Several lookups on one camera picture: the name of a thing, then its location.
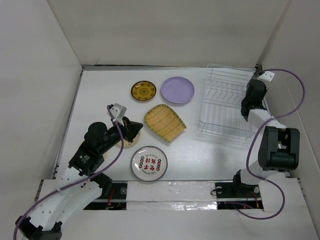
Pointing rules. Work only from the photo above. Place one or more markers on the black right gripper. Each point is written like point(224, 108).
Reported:
point(263, 94)

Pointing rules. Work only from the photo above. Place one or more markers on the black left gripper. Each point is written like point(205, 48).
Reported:
point(134, 127)

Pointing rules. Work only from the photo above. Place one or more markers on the cream plate with motifs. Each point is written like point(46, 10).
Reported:
point(127, 144)

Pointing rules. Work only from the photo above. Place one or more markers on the bamboo weave pattern tray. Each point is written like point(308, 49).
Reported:
point(164, 122)

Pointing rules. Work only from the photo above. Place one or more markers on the white plate red characters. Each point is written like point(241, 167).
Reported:
point(149, 164)

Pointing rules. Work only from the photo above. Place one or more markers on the black floral square plate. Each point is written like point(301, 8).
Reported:
point(258, 70)

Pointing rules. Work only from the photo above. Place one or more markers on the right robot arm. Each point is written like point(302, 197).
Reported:
point(279, 149)

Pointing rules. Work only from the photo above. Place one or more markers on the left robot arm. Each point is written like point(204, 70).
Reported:
point(80, 184)

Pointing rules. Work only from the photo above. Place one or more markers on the cream plate with ink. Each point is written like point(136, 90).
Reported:
point(105, 155)

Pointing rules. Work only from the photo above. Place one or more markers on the yellow brown patterned plate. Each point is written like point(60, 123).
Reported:
point(143, 91)

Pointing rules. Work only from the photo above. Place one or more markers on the purple round plate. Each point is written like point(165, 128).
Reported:
point(177, 90)

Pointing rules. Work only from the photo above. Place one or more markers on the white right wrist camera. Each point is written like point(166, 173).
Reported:
point(266, 77)

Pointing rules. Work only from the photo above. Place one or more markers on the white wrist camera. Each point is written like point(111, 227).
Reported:
point(116, 113)
point(266, 77)

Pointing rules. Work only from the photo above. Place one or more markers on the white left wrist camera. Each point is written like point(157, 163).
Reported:
point(116, 113)

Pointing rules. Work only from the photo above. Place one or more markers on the white wire dish rack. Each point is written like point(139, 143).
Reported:
point(220, 111)

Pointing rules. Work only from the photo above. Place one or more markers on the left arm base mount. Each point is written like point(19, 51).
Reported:
point(114, 200)

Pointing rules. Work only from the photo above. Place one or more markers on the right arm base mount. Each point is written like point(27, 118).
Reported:
point(231, 195)

